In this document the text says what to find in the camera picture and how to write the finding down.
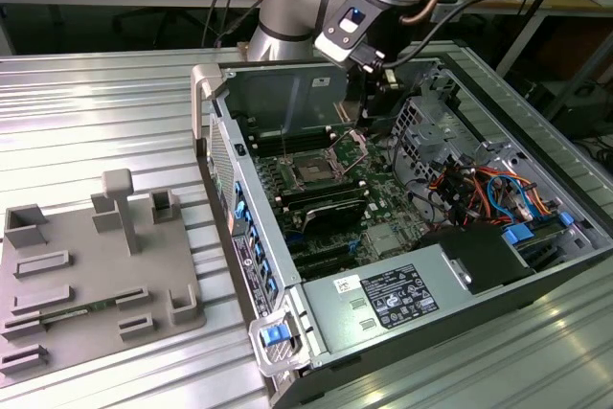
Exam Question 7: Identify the green RAM stick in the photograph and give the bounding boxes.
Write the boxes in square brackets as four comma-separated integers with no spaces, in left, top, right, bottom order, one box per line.
[40,297,119,323]

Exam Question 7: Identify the blue wire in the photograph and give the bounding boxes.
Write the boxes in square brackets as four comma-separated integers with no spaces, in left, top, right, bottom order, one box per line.
[487,172,534,224]

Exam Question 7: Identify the silver perforated drive cage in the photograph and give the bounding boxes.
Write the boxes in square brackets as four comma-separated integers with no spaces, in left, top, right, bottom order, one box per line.
[390,95,483,178]

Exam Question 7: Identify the hanging cable with silver plug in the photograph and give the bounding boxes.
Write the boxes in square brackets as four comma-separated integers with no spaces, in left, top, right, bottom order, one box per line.
[213,0,269,49]

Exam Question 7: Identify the grey power supply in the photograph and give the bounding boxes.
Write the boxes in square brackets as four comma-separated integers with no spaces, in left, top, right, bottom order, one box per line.
[300,241,475,358]

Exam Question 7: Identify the metal socket cover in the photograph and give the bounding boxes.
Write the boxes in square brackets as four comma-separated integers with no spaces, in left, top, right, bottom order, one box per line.
[329,126,373,176]

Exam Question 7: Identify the blue handle latch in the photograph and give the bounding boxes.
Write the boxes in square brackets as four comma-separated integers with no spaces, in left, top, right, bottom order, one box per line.
[260,326,292,348]

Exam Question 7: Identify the green motherboard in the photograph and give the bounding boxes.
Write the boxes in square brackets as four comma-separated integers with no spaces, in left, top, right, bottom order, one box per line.
[249,125,435,282]

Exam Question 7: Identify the grey parts rack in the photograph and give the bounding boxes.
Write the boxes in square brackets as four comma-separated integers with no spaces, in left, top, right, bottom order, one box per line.
[0,168,208,384]

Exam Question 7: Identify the open grey PC case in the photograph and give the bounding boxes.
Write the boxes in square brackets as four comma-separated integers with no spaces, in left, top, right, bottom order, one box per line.
[190,50,613,409]

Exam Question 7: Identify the copper coloured hose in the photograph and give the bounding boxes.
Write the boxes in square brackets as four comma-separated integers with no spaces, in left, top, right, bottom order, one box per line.
[399,0,444,27]

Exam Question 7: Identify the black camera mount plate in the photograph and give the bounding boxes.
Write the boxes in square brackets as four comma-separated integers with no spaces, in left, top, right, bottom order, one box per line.
[313,0,387,76]

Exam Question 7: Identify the blue disk carrier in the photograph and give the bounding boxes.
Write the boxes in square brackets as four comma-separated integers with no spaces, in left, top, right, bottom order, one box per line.
[502,222,536,246]

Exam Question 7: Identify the silver chipset heatsink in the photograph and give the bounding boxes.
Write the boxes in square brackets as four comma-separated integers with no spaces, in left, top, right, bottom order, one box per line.
[367,225,404,256]

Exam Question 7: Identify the black expansion card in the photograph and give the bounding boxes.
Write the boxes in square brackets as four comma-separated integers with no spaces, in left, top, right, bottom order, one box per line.
[300,195,366,239]

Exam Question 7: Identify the grey case handle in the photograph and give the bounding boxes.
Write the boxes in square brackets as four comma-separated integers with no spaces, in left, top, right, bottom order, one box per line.
[247,310,311,378]
[190,63,225,142]

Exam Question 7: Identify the blue slot retention strip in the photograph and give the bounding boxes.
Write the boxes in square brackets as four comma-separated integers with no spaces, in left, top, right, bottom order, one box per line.
[233,180,280,295]

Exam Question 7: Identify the orange wire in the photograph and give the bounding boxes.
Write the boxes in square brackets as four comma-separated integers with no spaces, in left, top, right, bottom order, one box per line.
[471,165,561,215]

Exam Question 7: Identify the black plastic shroud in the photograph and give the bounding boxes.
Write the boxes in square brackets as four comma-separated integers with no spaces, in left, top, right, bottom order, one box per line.
[415,222,536,298]

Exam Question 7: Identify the red and yellow wires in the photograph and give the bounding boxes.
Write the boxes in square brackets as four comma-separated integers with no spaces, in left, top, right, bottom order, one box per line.
[427,164,485,228]

